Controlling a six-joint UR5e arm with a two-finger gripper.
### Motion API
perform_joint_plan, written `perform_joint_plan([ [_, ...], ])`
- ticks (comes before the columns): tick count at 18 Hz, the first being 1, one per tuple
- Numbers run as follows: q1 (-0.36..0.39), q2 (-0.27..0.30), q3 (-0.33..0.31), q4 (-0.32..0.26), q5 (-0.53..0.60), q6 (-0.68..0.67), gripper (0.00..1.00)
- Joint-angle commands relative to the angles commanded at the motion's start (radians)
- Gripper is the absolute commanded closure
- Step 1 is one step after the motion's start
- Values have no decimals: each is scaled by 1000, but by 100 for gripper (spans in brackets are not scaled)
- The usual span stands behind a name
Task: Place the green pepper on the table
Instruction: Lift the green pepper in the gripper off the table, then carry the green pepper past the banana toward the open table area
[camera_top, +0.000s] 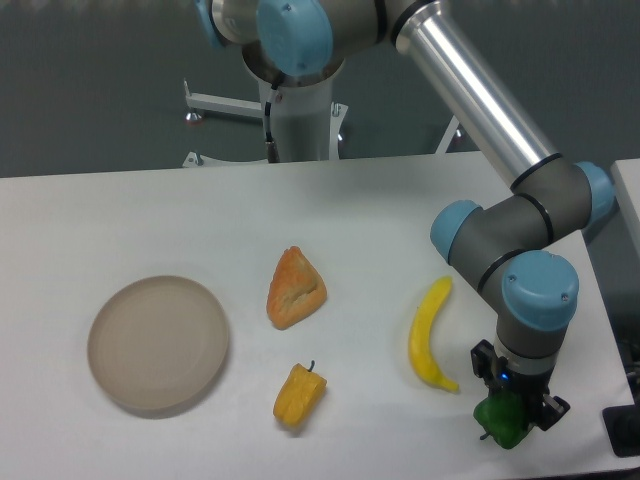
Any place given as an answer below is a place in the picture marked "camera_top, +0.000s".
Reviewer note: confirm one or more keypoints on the green bell pepper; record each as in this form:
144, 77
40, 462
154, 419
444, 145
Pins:
504, 418

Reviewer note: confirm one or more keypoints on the yellow bell pepper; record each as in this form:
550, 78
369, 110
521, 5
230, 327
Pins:
299, 396

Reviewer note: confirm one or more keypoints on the black clamp at table edge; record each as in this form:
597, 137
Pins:
622, 426

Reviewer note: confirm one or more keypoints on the orange triangular bread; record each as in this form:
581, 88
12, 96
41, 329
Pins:
296, 291

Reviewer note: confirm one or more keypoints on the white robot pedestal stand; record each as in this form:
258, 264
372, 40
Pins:
374, 104

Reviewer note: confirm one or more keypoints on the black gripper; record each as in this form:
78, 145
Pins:
503, 371

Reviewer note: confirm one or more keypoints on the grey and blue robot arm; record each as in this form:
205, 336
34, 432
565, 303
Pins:
502, 251

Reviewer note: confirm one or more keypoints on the beige round plate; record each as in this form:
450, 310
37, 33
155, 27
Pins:
157, 346

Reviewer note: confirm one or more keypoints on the yellow banana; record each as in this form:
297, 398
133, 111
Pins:
420, 354

